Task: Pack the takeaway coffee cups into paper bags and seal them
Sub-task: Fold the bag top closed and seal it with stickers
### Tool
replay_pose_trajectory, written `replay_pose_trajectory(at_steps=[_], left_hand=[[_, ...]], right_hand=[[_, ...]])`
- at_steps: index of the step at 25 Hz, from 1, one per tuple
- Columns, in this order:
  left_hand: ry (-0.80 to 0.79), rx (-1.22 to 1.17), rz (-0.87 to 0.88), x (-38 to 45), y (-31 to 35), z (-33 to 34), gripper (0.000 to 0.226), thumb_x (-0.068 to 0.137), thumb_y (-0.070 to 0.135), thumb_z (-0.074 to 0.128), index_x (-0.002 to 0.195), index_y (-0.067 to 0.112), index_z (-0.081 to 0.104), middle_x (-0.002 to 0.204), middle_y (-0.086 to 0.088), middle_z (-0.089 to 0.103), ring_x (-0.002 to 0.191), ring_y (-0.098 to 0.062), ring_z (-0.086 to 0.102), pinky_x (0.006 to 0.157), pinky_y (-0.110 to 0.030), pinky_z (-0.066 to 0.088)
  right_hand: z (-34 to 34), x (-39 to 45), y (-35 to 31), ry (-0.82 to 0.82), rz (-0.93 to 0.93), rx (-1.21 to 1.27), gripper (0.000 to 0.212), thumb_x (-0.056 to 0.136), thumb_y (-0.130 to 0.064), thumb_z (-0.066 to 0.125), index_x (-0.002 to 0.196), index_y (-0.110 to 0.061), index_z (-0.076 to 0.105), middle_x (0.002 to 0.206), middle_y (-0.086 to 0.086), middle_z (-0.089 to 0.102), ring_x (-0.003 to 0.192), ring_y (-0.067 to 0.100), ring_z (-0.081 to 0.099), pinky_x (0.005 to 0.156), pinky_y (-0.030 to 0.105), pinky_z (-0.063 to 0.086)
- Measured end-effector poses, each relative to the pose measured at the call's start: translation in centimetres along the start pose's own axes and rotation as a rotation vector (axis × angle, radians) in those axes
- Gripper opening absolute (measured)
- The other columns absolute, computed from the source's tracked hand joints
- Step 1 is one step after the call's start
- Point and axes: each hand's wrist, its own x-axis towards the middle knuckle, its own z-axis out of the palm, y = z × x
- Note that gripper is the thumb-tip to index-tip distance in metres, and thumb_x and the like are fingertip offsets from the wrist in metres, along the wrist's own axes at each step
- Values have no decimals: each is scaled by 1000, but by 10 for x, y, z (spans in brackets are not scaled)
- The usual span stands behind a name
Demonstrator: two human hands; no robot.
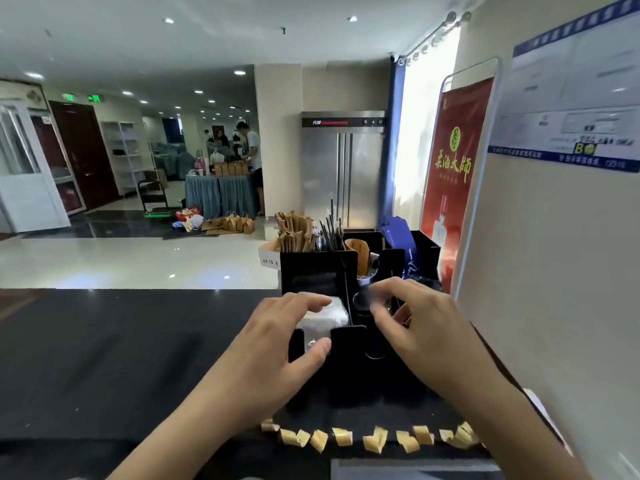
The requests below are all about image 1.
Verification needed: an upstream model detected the person's left hand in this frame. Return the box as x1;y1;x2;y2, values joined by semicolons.
212;291;333;416

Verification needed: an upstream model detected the person's right hand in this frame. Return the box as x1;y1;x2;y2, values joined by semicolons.
368;277;501;406

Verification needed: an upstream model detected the plastic wrapped white pack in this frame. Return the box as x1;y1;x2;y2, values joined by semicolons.
297;295;351;344

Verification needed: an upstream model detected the black acrylic organizer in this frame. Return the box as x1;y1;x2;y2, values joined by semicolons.
278;229;443;401

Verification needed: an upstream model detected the white box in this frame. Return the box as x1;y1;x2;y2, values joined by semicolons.
257;237;284;270

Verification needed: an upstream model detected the blue plastic chair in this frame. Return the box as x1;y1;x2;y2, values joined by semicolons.
380;215;420;281

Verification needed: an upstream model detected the row of tan tape strips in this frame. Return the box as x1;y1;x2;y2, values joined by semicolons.
260;419;481;456

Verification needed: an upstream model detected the bundle of brown wrapped sticks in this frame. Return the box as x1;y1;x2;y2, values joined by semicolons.
275;209;317;254

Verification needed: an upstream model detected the tan paper sleeve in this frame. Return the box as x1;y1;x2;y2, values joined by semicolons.
345;237;373;279

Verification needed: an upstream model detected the blue skirted table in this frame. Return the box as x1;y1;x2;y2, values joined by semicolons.
184;173;260;219

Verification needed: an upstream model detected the red banner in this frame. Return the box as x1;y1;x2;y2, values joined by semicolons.
419;59;502;296

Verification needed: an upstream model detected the black trolley cart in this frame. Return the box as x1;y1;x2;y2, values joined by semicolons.
136;179;172;217

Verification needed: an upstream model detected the stainless steel refrigerator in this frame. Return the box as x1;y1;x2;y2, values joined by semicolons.
301;109;387;232

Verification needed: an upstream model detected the blue window curtain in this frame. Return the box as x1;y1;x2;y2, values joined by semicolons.
382;59;408;232

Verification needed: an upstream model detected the white window curtain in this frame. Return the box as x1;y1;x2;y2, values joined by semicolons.
392;27;463;232

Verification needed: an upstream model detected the white shelving unit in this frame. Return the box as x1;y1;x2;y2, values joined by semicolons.
99;119;153;197

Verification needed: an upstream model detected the dark brown door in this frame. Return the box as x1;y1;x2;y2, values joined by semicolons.
49;99;120;212

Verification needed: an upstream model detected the white door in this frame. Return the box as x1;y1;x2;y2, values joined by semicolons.
0;101;73;236

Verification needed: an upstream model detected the green exit sign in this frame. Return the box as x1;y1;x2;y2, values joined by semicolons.
60;91;105;105

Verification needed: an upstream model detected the white wall poster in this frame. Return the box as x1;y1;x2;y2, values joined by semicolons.
488;0;640;175

